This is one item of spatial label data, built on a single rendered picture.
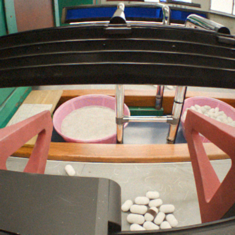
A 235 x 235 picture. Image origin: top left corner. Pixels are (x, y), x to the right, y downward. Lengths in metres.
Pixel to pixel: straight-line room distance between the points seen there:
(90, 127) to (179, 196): 0.37
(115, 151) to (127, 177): 0.08
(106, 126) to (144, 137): 0.15
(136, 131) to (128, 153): 0.22
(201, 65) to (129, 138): 0.50
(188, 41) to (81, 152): 0.40
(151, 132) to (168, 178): 0.27
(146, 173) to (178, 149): 0.11
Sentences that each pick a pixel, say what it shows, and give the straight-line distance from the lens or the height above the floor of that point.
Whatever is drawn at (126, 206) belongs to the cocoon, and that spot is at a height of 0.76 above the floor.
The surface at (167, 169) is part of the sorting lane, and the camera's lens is 0.53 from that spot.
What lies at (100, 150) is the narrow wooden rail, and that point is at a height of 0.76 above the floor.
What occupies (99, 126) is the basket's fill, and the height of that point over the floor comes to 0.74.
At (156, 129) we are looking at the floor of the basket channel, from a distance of 0.75.
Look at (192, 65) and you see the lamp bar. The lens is 0.25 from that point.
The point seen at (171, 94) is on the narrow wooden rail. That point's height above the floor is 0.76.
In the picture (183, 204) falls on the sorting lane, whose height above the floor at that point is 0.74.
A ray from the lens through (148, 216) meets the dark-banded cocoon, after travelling 0.43.
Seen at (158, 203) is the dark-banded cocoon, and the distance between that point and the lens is 0.45.
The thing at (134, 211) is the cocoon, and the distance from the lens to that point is 0.44.
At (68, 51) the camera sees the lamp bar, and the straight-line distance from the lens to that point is 0.25.
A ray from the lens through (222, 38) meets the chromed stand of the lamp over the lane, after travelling 0.28.
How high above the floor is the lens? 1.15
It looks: 36 degrees down
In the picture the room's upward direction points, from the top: straight up
